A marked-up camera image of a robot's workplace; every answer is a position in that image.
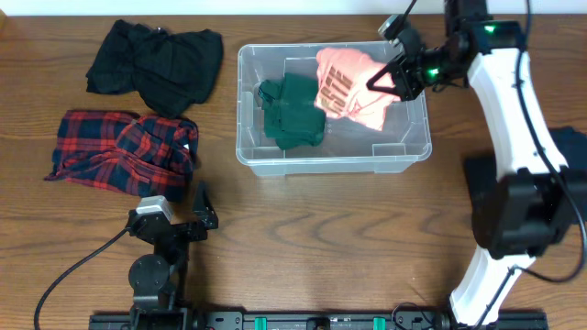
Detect red navy plaid shirt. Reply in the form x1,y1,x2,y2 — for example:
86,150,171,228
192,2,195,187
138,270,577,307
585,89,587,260
45,110,199,203

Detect black shirt with tape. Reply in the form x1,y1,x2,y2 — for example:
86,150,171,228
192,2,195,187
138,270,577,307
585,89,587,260
463,152,496,212

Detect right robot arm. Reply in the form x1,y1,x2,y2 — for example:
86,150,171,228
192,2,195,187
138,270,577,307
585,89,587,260
367,1,586,329

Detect large black garment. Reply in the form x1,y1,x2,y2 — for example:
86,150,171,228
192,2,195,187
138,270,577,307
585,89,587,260
86,19,224,118

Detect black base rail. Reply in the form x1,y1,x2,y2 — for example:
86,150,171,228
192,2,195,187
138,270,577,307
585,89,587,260
88,309,550,330

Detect dark green shirt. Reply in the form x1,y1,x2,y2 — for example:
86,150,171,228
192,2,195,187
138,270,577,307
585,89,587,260
258,72,326,150

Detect clear plastic storage bin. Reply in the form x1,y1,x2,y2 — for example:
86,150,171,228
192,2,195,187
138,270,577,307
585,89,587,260
236,43,432,176

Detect coral pink printed t-shirt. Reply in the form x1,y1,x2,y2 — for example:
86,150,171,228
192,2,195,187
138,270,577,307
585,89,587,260
315,48,401,131

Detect navy blue shirt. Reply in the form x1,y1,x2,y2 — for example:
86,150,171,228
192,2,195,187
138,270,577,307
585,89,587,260
549,126,587,170

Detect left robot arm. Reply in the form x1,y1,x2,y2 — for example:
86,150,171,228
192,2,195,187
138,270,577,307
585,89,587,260
126,181,218,313

